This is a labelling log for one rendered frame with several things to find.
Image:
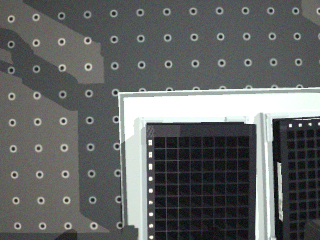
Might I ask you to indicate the black well plate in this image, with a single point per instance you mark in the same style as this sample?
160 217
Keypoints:
301 156

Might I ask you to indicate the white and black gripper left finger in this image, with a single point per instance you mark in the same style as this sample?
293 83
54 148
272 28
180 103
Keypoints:
129 232

